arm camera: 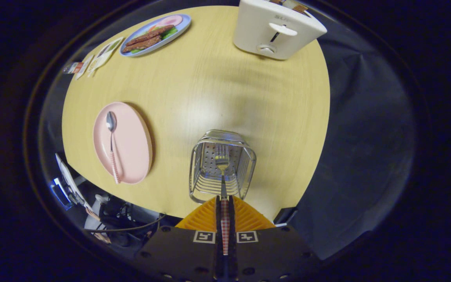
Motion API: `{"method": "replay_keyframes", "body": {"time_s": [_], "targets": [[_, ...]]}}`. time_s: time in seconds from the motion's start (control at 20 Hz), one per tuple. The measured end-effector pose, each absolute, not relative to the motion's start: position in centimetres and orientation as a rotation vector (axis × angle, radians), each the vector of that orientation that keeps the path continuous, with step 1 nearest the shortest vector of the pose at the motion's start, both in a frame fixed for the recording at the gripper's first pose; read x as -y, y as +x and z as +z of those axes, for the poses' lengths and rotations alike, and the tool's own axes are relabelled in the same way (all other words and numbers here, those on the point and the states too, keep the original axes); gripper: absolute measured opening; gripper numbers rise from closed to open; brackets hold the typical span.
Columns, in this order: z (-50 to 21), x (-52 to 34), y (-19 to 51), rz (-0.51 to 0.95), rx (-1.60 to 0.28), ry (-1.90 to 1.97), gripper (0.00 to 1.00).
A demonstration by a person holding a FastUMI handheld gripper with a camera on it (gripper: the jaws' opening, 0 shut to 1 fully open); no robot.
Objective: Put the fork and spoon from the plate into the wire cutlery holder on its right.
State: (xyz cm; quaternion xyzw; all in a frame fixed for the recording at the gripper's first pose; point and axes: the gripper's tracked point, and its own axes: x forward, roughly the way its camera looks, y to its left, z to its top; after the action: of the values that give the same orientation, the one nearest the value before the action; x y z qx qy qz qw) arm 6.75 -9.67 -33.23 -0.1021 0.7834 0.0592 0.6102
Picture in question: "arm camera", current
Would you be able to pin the pink ham slice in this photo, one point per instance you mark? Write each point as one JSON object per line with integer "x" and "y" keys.
{"x": 170, "y": 20}

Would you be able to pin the clear plastic water bottle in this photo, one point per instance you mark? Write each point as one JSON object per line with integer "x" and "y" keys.
{"x": 73, "y": 68}

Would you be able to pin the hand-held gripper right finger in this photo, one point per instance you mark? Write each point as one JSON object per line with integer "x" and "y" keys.
{"x": 272, "y": 254}

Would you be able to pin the white divided condiment tray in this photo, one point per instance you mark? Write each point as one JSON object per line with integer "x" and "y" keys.
{"x": 106, "y": 55}

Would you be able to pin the pink plate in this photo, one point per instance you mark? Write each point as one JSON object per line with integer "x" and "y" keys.
{"x": 133, "y": 145}

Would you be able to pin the white toaster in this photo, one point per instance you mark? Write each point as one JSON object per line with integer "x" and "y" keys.
{"x": 264, "y": 27}

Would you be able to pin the brown meat strip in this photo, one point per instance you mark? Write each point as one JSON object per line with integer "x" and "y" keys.
{"x": 151, "y": 34}
{"x": 141, "y": 44}

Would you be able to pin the white paper sheets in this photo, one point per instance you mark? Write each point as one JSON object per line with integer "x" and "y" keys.
{"x": 71, "y": 184}

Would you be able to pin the toast bread slice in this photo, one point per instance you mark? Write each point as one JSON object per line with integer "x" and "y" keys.
{"x": 276, "y": 2}
{"x": 299, "y": 8}

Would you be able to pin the black table clamp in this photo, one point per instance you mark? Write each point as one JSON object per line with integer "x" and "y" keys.
{"x": 286, "y": 215}

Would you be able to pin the blue plate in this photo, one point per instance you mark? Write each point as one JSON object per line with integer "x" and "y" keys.
{"x": 178, "y": 27}

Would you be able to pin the blue box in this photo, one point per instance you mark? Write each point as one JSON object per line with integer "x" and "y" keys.
{"x": 59, "y": 196}

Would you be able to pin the white square coaster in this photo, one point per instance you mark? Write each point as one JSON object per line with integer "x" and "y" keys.
{"x": 84, "y": 66}

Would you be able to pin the green lettuce leaf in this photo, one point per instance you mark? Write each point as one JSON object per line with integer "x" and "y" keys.
{"x": 169, "y": 33}

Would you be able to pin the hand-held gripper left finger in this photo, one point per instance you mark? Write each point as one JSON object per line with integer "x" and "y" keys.
{"x": 178, "y": 254}

